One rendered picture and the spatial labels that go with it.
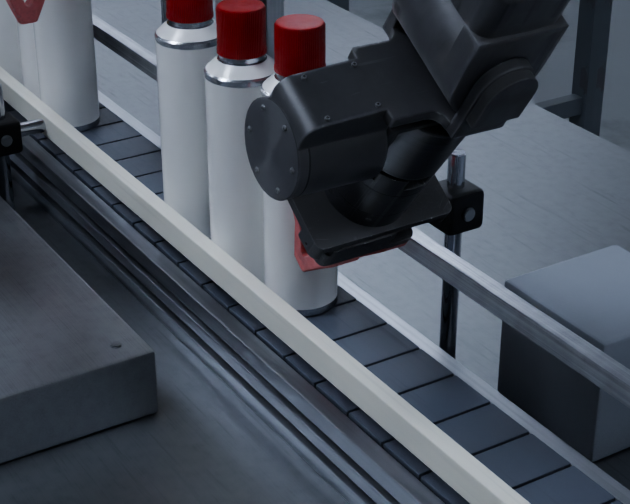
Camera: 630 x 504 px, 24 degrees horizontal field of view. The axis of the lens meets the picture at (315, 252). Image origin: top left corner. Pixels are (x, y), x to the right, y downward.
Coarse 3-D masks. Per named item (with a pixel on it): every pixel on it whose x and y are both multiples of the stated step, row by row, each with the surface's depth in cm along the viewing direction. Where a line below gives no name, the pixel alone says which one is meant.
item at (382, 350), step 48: (48, 144) 127; (96, 144) 127; (144, 144) 127; (96, 192) 119; (336, 336) 98; (384, 336) 98; (432, 384) 93; (384, 432) 88; (480, 432) 88; (528, 432) 88; (432, 480) 84; (528, 480) 84; (576, 480) 84
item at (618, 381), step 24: (96, 24) 130; (120, 48) 126; (144, 48) 125; (144, 72) 123; (432, 240) 93; (432, 264) 92; (456, 264) 90; (456, 288) 90; (480, 288) 88; (504, 288) 87; (504, 312) 86; (528, 312) 85; (528, 336) 85; (552, 336) 83; (576, 336) 82; (576, 360) 81; (600, 360) 80; (600, 384) 80; (624, 384) 78
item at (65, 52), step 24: (48, 0) 123; (72, 0) 124; (48, 24) 124; (72, 24) 125; (48, 48) 126; (72, 48) 126; (48, 72) 127; (72, 72) 126; (48, 96) 128; (72, 96) 127; (96, 96) 130; (72, 120) 128; (96, 120) 130
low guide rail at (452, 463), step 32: (32, 96) 127; (64, 128) 121; (96, 160) 116; (128, 192) 111; (160, 224) 108; (192, 256) 104; (224, 256) 101; (224, 288) 101; (256, 288) 97; (288, 320) 93; (320, 352) 90; (352, 384) 88; (384, 384) 87; (384, 416) 85; (416, 416) 84; (416, 448) 83; (448, 448) 81; (448, 480) 81; (480, 480) 78
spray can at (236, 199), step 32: (224, 0) 97; (256, 0) 97; (224, 32) 96; (256, 32) 96; (224, 64) 97; (256, 64) 97; (224, 96) 97; (256, 96) 97; (224, 128) 98; (224, 160) 99; (224, 192) 100; (256, 192) 100; (224, 224) 101; (256, 224) 101; (256, 256) 102
